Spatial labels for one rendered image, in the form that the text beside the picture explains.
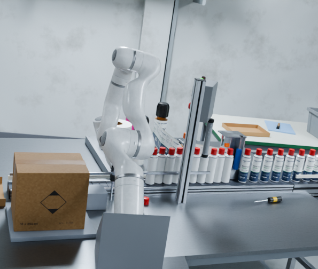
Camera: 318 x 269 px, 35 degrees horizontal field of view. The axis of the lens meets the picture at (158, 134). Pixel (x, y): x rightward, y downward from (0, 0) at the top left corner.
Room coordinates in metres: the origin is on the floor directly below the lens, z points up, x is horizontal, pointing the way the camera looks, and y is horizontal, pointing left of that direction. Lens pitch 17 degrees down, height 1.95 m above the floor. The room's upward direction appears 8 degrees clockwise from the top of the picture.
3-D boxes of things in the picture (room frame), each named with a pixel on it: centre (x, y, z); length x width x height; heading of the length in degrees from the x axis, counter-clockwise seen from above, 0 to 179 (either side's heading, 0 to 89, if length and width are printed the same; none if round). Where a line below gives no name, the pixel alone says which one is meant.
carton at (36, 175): (2.04, 0.45, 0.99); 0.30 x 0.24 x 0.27; 111
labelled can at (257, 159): (2.79, -0.59, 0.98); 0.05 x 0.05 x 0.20
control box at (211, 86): (2.54, -0.20, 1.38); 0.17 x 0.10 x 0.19; 167
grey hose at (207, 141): (2.54, -0.26, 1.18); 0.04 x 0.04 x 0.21
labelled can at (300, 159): (2.90, -0.87, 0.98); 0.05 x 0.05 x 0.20
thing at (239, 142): (2.82, -0.43, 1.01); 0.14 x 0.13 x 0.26; 112
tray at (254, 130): (4.14, -0.73, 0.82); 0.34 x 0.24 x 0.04; 107
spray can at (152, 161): (2.53, 0.01, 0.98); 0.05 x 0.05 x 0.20
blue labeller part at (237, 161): (2.79, -0.48, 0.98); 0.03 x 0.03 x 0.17
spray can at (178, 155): (2.60, -0.13, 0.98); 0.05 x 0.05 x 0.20
